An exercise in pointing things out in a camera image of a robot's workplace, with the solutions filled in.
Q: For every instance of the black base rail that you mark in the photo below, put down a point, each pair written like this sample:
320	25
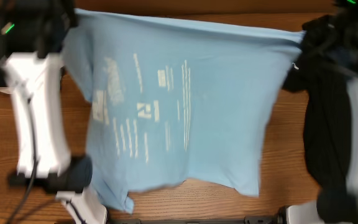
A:
191	221

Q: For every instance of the black shirt on right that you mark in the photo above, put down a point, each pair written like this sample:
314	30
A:
327	127

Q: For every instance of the light blue t-shirt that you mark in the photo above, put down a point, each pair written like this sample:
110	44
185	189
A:
174	99

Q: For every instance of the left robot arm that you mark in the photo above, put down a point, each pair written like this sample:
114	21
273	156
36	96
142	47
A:
32	35

